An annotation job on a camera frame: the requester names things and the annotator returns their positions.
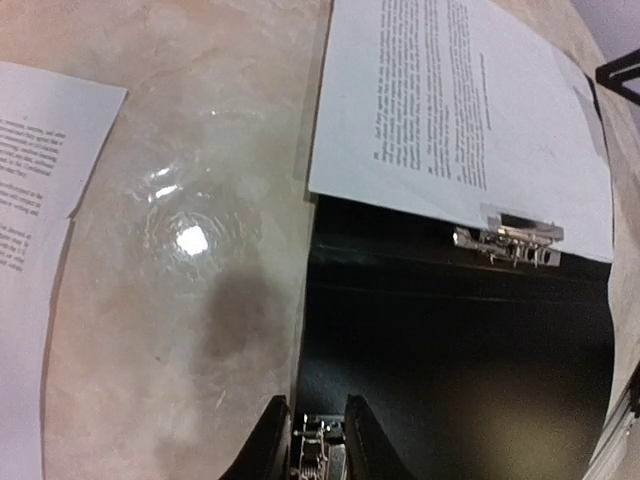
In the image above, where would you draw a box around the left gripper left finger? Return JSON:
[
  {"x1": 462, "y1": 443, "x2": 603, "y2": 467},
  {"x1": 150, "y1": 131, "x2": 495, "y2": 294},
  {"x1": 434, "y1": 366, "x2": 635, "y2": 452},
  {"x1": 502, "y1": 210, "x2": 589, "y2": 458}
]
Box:
[{"x1": 220, "y1": 395, "x2": 291, "y2": 480}]

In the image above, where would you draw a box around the black file folder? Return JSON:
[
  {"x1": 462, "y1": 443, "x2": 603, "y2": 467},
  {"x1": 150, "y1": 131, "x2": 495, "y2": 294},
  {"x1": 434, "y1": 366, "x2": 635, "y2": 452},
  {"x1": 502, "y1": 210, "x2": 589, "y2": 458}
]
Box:
[{"x1": 295, "y1": 196, "x2": 615, "y2": 479}]

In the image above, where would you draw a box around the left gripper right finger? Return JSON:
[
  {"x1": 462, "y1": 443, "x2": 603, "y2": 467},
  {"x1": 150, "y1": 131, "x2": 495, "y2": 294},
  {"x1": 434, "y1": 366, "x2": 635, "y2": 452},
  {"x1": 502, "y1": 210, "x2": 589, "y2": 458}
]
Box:
[{"x1": 344, "y1": 394, "x2": 435, "y2": 479}]

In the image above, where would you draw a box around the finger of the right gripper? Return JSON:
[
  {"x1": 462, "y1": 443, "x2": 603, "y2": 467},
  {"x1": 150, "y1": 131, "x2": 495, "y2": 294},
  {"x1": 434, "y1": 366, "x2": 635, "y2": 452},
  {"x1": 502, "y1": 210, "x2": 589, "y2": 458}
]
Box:
[{"x1": 595, "y1": 49, "x2": 640, "y2": 105}]

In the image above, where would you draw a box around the curved aluminium rail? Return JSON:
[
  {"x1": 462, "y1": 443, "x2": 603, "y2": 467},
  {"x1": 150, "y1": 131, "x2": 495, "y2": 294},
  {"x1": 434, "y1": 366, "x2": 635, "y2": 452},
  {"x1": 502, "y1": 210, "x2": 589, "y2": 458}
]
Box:
[{"x1": 582, "y1": 384, "x2": 639, "y2": 480}]

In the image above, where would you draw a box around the printed paper stack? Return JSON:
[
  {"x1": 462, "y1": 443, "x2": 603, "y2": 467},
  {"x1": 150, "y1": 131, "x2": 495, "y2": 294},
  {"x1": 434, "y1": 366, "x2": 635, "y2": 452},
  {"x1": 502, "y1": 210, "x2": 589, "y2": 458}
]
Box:
[{"x1": 1, "y1": 62, "x2": 127, "y2": 479}]

